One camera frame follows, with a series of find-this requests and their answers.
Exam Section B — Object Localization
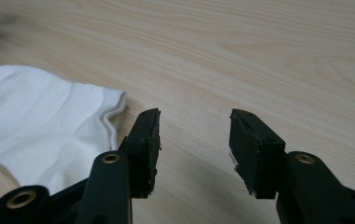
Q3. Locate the white sock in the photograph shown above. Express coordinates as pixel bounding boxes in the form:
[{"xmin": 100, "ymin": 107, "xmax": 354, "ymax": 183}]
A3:
[{"xmin": 0, "ymin": 63, "xmax": 129, "ymax": 196}]

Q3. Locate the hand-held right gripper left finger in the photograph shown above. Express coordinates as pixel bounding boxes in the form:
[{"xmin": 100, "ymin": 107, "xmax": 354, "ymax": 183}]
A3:
[{"xmin": 124, "ymin": 107, "xmax": 163, "ymax": 200}]

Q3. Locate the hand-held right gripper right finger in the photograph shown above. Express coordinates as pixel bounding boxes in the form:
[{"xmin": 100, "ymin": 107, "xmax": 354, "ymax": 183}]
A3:
[{"xmin": 228, "ymin": 108, "xmax": 288, "ymax": 200}]

